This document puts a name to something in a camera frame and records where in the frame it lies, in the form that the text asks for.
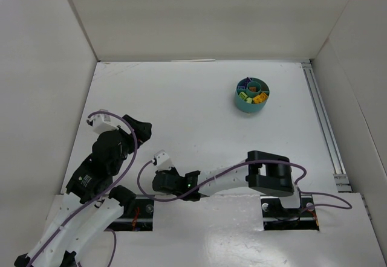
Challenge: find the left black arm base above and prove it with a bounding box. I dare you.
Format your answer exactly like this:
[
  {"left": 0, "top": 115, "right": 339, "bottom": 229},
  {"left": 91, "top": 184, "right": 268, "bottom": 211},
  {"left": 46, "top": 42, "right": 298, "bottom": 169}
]
[{"left": 108, "top": 196, "right": 154, "bottom": 232}]

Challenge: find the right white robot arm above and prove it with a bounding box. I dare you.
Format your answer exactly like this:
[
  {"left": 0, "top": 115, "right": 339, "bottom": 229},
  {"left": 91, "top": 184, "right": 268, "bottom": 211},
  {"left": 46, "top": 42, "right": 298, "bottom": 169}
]
[{"left": 152, "top": 150, "right": 301, "bottom": 209}]

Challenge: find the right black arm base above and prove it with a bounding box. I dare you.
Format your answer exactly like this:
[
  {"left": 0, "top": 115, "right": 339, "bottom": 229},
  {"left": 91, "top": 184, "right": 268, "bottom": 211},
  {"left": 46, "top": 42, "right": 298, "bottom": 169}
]
[{"left": 261, "top": 196, "right": 319, "bottom": 231}]

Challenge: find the purple cable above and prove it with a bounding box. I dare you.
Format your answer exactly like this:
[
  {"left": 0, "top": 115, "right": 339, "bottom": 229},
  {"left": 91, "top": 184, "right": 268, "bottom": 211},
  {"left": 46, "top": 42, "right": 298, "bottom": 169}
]
[
  {"left": 25, "top": 112, "right": 140, "bottom": 267},
  {"left": 137, "top": 159, "right": 353, "bottom": 212}
]

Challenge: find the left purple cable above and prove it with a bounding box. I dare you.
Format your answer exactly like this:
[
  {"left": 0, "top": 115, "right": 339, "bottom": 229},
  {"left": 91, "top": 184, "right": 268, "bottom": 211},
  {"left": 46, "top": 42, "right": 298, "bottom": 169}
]
[{"left": 25, "top": 112, "right": 140, "bottom": 267}]

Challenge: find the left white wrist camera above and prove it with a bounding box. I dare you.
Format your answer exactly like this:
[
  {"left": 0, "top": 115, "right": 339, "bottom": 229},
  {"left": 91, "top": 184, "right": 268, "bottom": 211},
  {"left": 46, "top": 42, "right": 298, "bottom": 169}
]
[{"left": 86, "top": 113, "right": 117, "bottom": 135}]

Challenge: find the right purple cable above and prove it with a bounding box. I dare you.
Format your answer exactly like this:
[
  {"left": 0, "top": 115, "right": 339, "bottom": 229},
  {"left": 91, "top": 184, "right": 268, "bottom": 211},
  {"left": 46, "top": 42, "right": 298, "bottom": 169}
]
[{"left": 137, "top": 159, "right": 353, "bottom": 212}]

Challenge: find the yellow orange lego brick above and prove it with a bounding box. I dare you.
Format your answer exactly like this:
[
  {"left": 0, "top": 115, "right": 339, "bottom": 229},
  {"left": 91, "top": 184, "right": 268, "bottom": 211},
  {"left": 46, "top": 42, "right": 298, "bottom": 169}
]
[{"left": 253, "top": 92, "right": 268, "bottom": 104}]

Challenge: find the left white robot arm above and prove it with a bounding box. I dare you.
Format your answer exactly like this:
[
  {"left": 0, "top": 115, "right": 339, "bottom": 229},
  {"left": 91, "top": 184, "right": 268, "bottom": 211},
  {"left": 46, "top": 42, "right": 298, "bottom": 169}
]
[{"left": 14, "top": 110, "right": 152, "bottom": 266}]

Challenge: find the teal divided round container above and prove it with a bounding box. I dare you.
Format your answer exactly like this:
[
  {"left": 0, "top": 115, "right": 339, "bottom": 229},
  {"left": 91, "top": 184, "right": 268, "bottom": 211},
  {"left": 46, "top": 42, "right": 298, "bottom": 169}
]
[{"left": 234, "top": 77, "right": 270, "bottom": 113}]

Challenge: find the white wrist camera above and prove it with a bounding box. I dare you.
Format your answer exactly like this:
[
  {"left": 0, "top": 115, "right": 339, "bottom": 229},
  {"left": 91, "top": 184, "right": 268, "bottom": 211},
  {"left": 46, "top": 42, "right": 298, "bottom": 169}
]
[
  {"left": 153, "top": 150, "right": 174, "bottom": 171},
  {"left": 86, "top": 113, "right": 117, "bottom": 135}
]

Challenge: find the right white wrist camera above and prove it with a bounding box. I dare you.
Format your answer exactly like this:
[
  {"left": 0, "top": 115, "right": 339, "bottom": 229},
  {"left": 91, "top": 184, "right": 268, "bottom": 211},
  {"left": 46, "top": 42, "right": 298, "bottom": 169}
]
[{"left": 153, "top": 150, "right": 174, "bottom": 171}]

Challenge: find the green square lego brick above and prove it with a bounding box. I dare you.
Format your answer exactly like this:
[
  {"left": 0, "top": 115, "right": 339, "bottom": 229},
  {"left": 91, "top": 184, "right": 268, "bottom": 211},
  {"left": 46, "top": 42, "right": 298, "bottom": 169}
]
[{"left": 239, "top": 92, "right": 248, "bottom": 100}]

